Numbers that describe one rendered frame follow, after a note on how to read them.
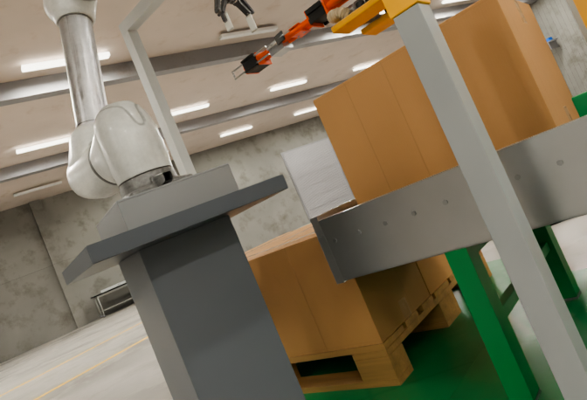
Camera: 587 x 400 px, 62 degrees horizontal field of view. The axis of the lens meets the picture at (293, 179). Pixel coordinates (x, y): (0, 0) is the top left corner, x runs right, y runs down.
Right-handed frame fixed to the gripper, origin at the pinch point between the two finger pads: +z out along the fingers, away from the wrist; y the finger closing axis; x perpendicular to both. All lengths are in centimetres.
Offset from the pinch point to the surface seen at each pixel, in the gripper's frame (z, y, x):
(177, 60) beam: -245, 428, 494
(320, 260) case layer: 92, -18, -5
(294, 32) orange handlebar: 15.2, -1.9, -22.4
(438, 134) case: 69, -18, -62
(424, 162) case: 75, -18, -55
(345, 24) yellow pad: 27, -13, -47
